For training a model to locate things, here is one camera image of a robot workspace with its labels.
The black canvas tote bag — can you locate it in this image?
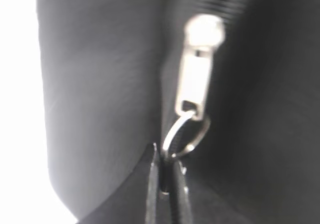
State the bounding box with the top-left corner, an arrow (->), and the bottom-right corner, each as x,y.
37,0 -> 320,224

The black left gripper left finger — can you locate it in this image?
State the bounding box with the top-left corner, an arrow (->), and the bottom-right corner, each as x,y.
144,143 -> 161,224

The silver zipper pull with ring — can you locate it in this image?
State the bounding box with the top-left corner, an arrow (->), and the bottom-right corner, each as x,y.
161,13 -> 226,160

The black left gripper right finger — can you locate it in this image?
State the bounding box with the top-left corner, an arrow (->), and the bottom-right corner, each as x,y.
164,160 -> 194,224

